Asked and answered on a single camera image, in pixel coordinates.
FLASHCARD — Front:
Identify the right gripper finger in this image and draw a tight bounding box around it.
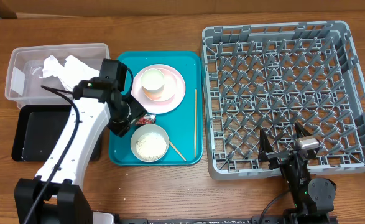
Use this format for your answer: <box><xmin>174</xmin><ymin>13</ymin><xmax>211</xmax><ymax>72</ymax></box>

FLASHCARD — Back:
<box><xmin>294</xmin><ymin>122</ymin><xmax>312</xmax><ymax>139</ymax></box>
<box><xmin>259</xmin><ymin>129</ymin><xmax>274</xmax><ymax>156</ymax></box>

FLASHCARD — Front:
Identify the red snack wrapper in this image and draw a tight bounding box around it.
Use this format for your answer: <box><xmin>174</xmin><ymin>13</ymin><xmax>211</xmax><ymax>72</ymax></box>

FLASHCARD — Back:
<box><xmin>136</xmin><ymin>114</ymin><xmax>156</xmax><ymax>125</ymax></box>

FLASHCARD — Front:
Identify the white bowl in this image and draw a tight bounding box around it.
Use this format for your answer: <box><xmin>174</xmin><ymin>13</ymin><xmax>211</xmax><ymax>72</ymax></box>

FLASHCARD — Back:
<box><xmin>131</xmin><ymin>124</ymin><xmax>169</xmax><ymax>162</ymax></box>

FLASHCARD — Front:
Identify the white napkin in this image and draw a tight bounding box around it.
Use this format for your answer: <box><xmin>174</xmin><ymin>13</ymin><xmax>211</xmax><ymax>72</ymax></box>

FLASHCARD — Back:
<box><xmin>42</xmin><ymin>55</ymin><xmax>99</xmax><ymax>91</ymax></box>

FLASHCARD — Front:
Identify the white rice pile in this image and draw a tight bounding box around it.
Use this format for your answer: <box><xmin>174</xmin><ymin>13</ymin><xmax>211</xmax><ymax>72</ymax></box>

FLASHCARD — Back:
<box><xmin>136</xmin><ymin>132</ymin><xmax>167</xmax><ymax>161</ymax></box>

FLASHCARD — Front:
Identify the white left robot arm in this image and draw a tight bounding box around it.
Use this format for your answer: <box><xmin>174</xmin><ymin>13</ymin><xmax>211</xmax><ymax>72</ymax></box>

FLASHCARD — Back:
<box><xmin>14</xmin><ymin>77</ymin><xmax>147</xmax><ymax>223</ymax></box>

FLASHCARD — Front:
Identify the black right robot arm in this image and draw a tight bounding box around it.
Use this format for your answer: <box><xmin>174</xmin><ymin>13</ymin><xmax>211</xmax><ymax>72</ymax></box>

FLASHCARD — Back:
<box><xmin>253</xmin><ymin>122</ymin><xmax>338</xmax><ymax>224</ymax></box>

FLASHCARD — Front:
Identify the pink plate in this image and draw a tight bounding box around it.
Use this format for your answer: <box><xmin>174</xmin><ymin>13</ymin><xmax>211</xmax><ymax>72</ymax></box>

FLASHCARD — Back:
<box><xmin>131</xmin><ymin>64</ymin><xmax>186</xmax><ymax>114</ymax></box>

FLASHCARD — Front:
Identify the cream cup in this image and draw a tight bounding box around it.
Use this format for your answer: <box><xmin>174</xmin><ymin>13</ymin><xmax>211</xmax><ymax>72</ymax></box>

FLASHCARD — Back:
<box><xmin>141</xmin><ymin>68</ymin><xmax>165</xmax><ymax>98</ymax></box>

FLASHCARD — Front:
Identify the pink small bowl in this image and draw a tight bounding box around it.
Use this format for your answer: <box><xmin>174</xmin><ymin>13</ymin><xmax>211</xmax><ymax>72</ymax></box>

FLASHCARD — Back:
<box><xmin>145</xmin><ymin>68</ymin><xmax>177</xmax><ymax>101</ymax></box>

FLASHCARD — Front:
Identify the wooden chopstick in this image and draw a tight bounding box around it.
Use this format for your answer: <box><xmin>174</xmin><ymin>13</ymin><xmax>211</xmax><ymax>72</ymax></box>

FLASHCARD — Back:
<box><xmin>194</xmin><ymin>89</ymin><xmax>198</xmax><ymax>158</ymax></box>
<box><xmin>169</xmin><ymin>141</ymin><xmax>187</xmax><ymax>161</ymax></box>

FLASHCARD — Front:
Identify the teal serving tray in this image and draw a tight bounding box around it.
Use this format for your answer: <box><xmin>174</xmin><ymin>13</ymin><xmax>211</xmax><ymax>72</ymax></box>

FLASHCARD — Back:
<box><xmin>108</xmin><ymin>51</ymin><xmax>203</xmax><ymax>166</ymax></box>

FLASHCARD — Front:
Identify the grey dish rack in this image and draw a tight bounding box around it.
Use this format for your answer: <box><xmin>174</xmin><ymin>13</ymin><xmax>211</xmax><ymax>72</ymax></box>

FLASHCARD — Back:
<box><xmin>201</xmin><ymin>21</ymin><xmax>365</xmax><ymax>180</ymax></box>

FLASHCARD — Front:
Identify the black plastic tray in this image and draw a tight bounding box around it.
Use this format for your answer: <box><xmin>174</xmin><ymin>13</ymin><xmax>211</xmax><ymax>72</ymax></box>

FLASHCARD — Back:
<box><xmin>11</xmin><ymin>104</ymin><xmax>103</xmax><ymax>162</ymax></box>

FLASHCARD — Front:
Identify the clear plastic bin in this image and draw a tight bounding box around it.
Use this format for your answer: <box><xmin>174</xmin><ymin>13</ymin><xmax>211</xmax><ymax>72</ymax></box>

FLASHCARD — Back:
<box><xmin>4</xmin><ymin>43</ymin><xmax>110</xmax><ymax>108</ymax></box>

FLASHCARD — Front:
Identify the cardboard backdrop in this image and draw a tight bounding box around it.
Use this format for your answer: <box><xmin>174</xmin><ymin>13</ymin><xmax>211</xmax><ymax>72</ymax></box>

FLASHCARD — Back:
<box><xmin>0</xmin><ymin>0</ymin><xmax>365</xmax><ymax>19</ymax></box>

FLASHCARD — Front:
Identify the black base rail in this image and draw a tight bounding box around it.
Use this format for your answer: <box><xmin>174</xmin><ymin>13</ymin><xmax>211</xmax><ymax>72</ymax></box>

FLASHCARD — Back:
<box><xmin>115</xmin><ymin>215</ymin><xmax>338</xmax><ymax>224</ymax></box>

